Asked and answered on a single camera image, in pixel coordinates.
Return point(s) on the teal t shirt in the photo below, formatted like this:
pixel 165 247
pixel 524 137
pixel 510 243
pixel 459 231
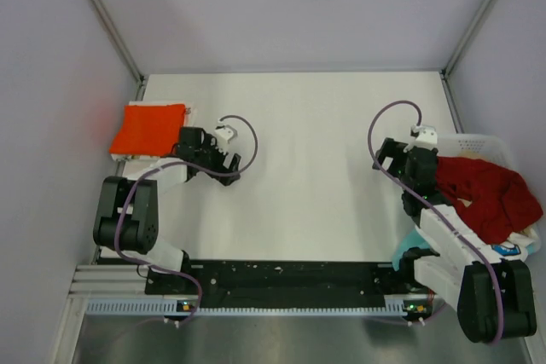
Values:
pixel 410 240

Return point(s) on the white plastic laundry basket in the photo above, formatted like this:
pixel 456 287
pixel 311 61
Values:
pixel 497 152

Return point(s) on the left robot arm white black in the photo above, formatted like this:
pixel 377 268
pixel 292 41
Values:
pixel 127 217

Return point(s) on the dark red t shirt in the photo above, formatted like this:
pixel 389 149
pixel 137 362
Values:
pixel 492 200

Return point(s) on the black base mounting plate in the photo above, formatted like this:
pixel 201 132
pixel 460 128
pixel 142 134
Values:
pixel 297 284

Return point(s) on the beige t shirt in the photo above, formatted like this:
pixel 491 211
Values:
pixel 467 154

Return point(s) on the right aluminium frame post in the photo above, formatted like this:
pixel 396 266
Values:
pixel 466 39

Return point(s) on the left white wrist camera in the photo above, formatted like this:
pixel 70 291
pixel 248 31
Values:
pixel 224 135

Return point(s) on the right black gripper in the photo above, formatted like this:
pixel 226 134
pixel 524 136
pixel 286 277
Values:
pixel 395 150

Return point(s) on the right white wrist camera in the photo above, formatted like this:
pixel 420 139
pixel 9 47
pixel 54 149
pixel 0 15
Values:
pixel 424 136

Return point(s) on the folded orange t shirt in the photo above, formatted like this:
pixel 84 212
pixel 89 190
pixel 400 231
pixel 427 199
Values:
pixel 147 129

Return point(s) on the folded white t shirt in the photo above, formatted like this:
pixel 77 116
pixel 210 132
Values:
pixel 192 114

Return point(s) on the white flower print t shirt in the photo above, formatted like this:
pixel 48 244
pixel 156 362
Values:
pixel 520 245

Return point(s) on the grey slotted cable duct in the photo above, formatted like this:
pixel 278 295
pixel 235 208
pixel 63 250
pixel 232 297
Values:
pixel 151 307

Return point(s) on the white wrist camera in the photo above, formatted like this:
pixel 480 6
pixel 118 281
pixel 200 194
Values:
pixel 424 136
pixel 224 135

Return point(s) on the left aluminium frame post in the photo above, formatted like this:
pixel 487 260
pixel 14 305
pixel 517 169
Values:
pixel 116 40

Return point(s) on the aluminium frame post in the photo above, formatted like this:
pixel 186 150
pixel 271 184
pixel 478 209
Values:
pixel 116 40
pixel 466 39

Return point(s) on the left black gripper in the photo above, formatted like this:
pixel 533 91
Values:
pixel 209 143

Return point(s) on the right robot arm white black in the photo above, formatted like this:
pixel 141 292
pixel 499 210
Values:
pixel 489 286

